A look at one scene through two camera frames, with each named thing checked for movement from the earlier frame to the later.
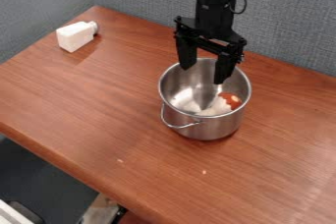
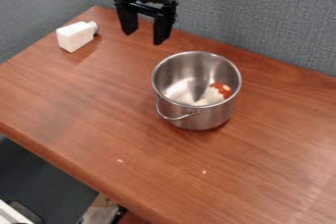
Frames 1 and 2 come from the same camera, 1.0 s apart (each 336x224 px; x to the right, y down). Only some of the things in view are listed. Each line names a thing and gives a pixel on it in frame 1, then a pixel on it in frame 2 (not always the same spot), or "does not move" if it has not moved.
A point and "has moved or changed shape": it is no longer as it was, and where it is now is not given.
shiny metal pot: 201,108 has moved or changed shape
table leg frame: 105,211 does not move
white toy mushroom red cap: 226,102 -> 214,93
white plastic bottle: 77,35 does not move
